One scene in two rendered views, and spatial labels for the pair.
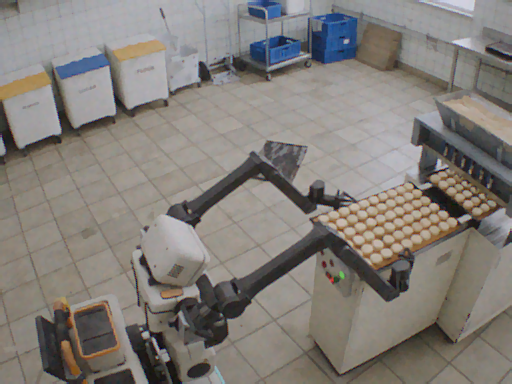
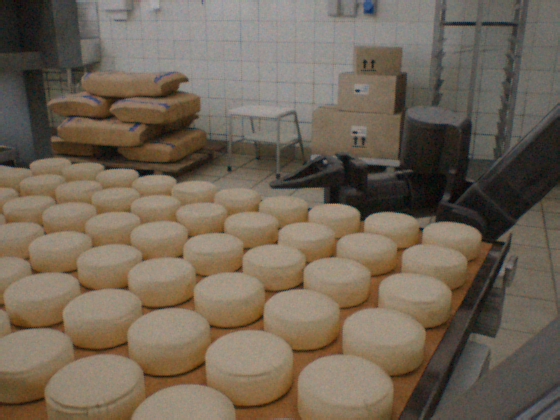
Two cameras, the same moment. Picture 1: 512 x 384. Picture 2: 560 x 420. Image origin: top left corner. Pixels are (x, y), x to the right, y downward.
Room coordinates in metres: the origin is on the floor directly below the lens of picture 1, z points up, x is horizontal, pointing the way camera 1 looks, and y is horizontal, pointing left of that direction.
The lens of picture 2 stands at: (1.62, -0.12, 1.10)
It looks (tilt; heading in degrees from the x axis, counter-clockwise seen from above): 19 degrees down; 234
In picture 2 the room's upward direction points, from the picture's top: straight up
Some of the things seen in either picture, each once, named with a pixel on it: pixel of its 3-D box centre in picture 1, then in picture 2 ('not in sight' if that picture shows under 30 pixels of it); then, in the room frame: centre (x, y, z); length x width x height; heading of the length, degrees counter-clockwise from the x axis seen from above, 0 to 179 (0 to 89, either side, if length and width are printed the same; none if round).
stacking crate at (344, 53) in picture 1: (331, 50); not in sight; (6.13, -1.14, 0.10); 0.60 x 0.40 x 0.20; 121
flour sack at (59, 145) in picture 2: not in sight; (97, 138); (0.20, -4.53, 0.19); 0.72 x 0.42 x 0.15; 36
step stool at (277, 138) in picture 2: not in sight; (267, 138); (-0.76, -3.59, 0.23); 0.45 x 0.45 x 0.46; 25
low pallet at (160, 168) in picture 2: not in sight; (132, 157); (0.02, -4.29, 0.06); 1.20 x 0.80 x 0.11; 126
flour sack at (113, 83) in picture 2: not in sight; (133, 83); (-0.02, -4.26, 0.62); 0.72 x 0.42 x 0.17; 130
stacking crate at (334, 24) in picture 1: (332, 24); not in sight; (6.13, -1.14, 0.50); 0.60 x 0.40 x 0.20; 126
